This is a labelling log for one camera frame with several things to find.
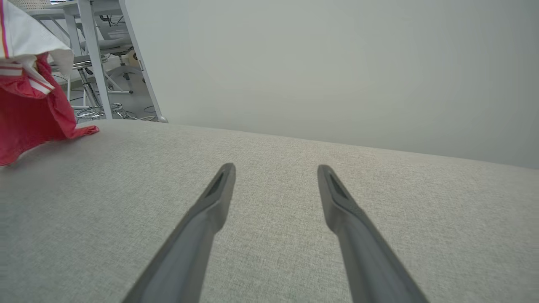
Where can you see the red white Bulls jersey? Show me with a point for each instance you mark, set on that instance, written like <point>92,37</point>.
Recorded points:
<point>25,113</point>

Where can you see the white office chair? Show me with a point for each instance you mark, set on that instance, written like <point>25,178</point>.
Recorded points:
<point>113,44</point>

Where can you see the white perforated basket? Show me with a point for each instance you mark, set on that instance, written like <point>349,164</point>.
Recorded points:
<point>31,3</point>

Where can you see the chrome stool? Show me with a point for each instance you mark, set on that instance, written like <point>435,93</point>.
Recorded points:
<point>90,99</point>

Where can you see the white table with legs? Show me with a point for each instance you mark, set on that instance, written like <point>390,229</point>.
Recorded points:
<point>94,54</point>

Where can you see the grey partition end post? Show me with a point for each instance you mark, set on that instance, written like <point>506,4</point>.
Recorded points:
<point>145,71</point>

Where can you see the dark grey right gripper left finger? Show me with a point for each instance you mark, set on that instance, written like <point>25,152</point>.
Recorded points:
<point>189,248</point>

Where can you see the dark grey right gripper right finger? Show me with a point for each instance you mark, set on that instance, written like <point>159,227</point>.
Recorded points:
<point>366,252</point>

